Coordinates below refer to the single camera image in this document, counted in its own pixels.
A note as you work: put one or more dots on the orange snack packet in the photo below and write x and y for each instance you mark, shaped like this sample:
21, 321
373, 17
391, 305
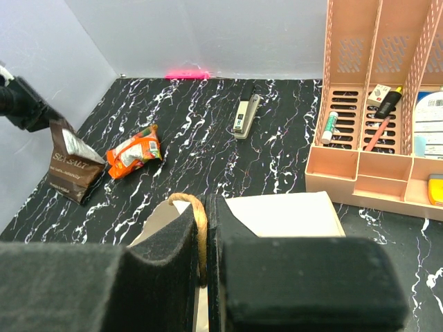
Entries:
134, 152

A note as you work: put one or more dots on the small white eraser box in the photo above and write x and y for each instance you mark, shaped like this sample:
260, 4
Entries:
378, 93

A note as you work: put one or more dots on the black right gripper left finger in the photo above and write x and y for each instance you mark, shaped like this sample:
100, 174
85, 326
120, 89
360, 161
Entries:
151, 286

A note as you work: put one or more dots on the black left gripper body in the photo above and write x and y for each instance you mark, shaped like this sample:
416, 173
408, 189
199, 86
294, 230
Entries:
24, 107

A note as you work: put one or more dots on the peach plastic desk organizer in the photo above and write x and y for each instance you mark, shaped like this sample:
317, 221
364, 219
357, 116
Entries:
382, 71

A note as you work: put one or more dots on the beige paper bag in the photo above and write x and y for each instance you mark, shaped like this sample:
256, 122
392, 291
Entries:
273, 215

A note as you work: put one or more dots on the pink pencil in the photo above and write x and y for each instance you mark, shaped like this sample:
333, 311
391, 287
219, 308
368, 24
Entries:
377, 134

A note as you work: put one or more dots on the pink tape strip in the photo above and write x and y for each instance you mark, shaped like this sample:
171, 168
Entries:
187, 75

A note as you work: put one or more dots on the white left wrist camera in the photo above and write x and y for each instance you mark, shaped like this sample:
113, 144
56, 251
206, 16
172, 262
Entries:
5, 76

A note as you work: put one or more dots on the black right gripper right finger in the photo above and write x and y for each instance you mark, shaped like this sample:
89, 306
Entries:
297, 283

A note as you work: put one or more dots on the yellow object in organizer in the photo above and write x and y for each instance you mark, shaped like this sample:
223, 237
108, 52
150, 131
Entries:
435, 189

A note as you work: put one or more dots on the white green glue stick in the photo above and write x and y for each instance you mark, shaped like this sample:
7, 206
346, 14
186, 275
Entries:
329, 129

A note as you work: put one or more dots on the grey black stapler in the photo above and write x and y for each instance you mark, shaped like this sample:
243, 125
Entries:
248, 104

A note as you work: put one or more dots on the black yellow highlighter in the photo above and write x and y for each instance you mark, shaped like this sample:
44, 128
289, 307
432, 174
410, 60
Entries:
389, 103

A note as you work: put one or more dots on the brown sea salt packet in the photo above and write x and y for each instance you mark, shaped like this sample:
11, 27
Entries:
74, 165

